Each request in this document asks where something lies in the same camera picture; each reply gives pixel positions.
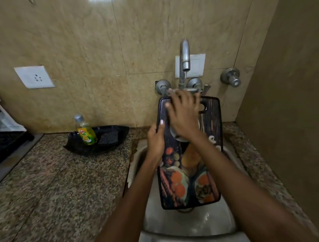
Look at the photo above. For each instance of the dark scrub pad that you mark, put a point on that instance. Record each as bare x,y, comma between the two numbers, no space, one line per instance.
108,138

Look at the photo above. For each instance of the food print cutting board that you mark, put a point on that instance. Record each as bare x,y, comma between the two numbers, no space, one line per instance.
211,117

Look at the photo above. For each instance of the person's right forearm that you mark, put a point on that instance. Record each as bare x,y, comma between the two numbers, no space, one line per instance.
236,194

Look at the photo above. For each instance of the round steel wall valve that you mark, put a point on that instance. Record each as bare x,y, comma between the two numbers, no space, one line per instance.
230,76

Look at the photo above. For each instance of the square white wall socket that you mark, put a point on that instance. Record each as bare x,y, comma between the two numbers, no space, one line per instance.
35,77

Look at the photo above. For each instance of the yellow dish soap bottle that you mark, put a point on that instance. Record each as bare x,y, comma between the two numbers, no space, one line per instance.
87,135

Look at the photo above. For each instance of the stainless steel sink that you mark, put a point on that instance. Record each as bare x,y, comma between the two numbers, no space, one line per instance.
189,222

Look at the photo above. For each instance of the black plastic soap tray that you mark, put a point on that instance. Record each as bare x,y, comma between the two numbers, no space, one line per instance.
74,148

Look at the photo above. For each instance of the white switch plate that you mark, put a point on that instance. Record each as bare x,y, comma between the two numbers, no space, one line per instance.
198,64

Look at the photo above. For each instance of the steel sink drain strainer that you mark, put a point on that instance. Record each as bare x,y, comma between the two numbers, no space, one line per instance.
185,211

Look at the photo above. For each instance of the grey drip tray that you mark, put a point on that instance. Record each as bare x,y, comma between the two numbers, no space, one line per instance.
21,159

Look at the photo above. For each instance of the person's left forearm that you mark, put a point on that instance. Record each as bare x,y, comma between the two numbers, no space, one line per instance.
127,212

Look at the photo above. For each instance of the black white dish rack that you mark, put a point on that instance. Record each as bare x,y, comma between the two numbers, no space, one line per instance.
12,144

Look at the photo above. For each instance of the person's right hand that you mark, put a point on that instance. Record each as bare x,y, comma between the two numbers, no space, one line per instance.
185,117

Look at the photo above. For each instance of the person's left hand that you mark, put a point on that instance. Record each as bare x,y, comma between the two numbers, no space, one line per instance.
155,144

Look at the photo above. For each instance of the steel wall faucet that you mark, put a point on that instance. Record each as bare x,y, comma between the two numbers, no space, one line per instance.
185,52

